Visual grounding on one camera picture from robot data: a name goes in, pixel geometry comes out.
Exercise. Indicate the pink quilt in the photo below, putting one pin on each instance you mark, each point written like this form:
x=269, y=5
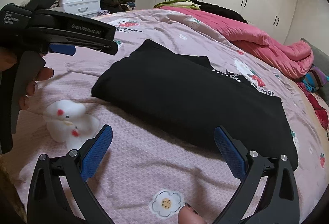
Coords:
x=293, y=61

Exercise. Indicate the person's right hand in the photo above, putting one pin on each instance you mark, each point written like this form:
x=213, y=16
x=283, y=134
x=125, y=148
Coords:
x=188, y=215

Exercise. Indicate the pink strawberry bed sheet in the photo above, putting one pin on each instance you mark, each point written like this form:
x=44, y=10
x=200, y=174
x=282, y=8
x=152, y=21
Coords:
x=148, y=174

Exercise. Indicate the person's left hand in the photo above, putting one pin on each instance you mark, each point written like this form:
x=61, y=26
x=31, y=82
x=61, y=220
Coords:
x=8, y=59

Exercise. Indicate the red and beige blanket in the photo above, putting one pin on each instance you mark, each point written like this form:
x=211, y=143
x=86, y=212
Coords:
x=320, y=112

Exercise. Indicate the green blanket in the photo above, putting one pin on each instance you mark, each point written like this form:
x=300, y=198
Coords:
x=178, y=3

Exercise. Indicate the striped colourful pillow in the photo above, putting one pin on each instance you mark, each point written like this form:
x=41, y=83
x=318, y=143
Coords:
x=315, y=79

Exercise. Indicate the dark clothes pile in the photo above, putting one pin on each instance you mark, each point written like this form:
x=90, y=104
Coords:
x=114, y=6

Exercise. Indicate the black clothing on bed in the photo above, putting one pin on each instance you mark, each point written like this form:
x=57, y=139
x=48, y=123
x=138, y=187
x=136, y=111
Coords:
x=213, y=9

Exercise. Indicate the black printed sweatshirt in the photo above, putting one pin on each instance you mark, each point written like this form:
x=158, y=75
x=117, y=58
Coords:
x=185, y=96

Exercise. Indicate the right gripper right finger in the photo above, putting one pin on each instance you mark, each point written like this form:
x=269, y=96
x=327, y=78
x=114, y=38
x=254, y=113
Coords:
x=236, y=161

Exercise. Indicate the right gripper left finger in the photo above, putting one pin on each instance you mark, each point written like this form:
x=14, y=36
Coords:
x=93, y=151

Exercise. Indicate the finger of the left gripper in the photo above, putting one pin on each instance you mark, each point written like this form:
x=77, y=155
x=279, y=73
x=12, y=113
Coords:
x=69, y=50

